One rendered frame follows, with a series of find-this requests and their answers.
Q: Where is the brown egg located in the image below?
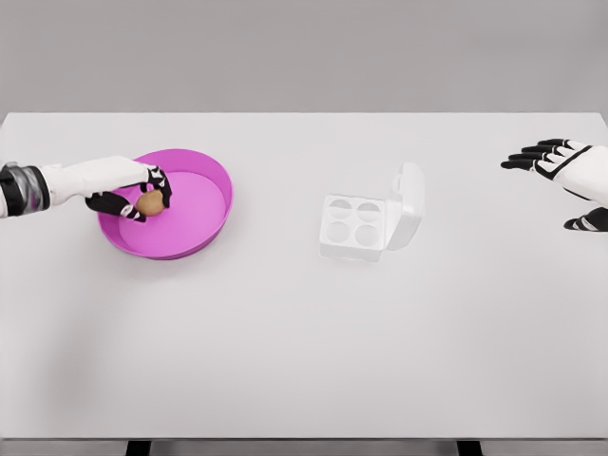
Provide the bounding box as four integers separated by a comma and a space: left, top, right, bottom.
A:
135, 190, 169, 218

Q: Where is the pink round tray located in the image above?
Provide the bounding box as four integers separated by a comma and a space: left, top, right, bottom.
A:
97, 148, 235, 261

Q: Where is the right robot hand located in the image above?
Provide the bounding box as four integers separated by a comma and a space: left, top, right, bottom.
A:
500, 138, 608, 233

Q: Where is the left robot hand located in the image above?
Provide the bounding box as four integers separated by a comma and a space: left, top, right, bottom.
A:
69, 155, 173, 224

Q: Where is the white egg box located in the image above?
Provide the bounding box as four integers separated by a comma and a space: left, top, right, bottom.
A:
318, 161, 426, 263

